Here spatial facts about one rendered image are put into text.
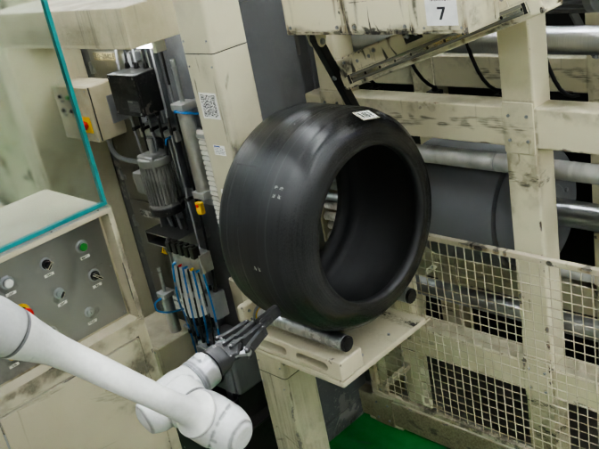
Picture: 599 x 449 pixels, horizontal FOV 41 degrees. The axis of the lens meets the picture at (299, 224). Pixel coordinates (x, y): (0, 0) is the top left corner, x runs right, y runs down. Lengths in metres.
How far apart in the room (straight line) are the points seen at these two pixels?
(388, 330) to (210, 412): 0.78
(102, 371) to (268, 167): 0.64
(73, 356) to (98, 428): 0.93
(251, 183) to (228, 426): 0.60
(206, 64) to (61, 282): 0.76
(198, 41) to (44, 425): 1.17
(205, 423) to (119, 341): 0.84
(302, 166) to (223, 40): 0.47
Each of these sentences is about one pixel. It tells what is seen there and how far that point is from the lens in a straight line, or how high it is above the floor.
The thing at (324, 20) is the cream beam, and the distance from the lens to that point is 2.22.
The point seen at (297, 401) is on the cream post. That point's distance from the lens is 2.64.
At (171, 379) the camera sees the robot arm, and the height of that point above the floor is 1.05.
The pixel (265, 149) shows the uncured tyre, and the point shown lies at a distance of 2.01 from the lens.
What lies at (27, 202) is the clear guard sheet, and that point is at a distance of 2.31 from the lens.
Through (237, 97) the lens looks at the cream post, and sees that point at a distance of 2.24.
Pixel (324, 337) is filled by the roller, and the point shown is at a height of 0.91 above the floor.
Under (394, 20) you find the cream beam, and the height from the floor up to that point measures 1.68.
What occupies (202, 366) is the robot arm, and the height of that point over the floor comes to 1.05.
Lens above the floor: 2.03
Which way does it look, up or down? 23 degrees down
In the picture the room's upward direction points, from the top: 11 degrees counter-clockwise
